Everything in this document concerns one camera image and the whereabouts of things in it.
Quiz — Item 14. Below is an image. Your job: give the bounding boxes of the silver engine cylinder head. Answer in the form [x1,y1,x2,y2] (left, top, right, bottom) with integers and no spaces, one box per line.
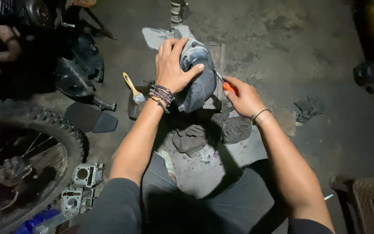
[60,186,95,219]

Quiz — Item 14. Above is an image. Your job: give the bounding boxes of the dark crumpled rag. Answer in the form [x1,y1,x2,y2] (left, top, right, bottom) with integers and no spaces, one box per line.
[293,96,323,123]

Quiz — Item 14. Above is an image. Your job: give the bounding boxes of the black motorcycle fender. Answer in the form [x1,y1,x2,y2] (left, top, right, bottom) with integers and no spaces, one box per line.
[53,29,117,112]

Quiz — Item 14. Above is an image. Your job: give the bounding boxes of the grey rag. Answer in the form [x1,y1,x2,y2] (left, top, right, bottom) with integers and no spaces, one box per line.
[212,106,253,145]
[172,124,208,158]

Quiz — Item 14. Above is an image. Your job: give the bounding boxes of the silver engine cylinder block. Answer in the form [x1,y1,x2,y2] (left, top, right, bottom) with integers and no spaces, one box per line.
[72,162,106,188]

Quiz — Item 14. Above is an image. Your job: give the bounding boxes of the orange handled screwdriver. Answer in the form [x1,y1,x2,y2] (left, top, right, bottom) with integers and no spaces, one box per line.
[213,69,239,97]

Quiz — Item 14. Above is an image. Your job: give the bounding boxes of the person's white sandal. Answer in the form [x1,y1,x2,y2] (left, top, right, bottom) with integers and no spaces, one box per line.
[157,149,176,177]

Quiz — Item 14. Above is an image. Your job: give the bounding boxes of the black motorcycle seat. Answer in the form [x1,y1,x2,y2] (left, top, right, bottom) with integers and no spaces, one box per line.
[64,102,119,134]

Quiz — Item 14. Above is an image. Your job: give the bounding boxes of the dark beaded bracelets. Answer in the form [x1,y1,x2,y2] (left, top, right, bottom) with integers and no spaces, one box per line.
[144,81,176,114]

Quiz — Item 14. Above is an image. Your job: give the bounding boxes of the thin cord bracelet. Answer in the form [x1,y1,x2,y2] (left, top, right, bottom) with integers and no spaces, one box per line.
[251,109,272,126]

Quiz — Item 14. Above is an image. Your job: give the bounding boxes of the black round engine part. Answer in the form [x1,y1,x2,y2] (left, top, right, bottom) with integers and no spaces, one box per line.
[353,61,374,89]

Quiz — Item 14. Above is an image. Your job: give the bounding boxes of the ribbed rubber hose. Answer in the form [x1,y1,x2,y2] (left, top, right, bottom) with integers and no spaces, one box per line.
[170,0,189,29]

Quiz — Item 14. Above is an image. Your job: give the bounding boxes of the brown wicker stool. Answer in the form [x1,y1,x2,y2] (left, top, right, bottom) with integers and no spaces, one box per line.
[330,172,374,234]

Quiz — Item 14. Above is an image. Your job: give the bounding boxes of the wooden block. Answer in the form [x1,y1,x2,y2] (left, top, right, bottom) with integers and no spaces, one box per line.
[202,41,226,110]

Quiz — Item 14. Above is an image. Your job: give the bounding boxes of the dark metal tray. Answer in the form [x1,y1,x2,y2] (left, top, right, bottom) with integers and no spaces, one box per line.
[127,85,152,120]

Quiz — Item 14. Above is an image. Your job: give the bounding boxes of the grey metal engine cover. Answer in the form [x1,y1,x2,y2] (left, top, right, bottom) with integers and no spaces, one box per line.
[142,25,218,114]

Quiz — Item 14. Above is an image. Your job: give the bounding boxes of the person's left hand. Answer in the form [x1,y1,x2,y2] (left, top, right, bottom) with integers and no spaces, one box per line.
[155,37,205,94]

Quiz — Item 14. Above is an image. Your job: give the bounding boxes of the blue plastic bottle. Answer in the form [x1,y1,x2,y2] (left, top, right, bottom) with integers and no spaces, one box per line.
[14,208,67,234]

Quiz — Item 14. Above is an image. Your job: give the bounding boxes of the person's legs in grey trousers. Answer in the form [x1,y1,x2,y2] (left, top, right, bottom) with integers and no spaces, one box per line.
[72,152,334,234]

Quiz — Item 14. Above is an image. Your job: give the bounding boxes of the yellow handled paint brush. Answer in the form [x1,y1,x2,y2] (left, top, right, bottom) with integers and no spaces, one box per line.
[123,72,146,105]

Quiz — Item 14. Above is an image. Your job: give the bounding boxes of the person's right hand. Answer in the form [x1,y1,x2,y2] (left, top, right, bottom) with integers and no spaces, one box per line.
[222,75,268,119]

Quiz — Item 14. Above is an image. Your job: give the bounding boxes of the knobby motorcycle wheel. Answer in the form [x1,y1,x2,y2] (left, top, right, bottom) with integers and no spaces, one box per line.
[0,107,85,232]

